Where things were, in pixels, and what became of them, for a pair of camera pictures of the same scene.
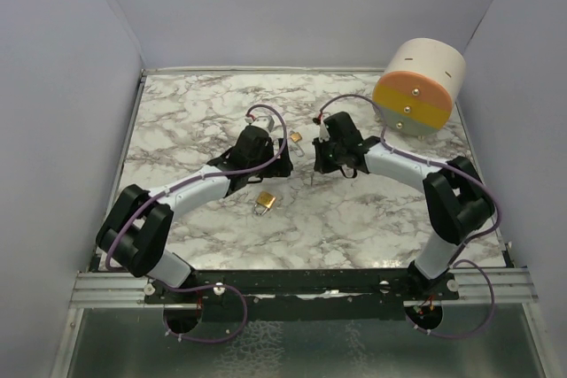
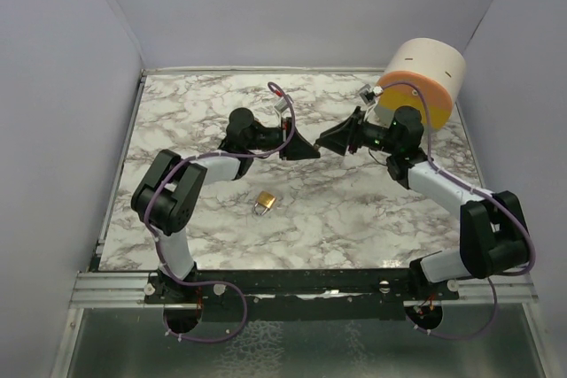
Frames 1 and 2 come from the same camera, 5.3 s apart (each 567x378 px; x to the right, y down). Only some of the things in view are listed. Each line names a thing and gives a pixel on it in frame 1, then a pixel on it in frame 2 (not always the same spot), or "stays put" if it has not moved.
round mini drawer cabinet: (422, 81) stays put
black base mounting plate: (299, 295) stays put
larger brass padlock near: (264, 202) stays put
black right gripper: (320, 165) → (337, 138)
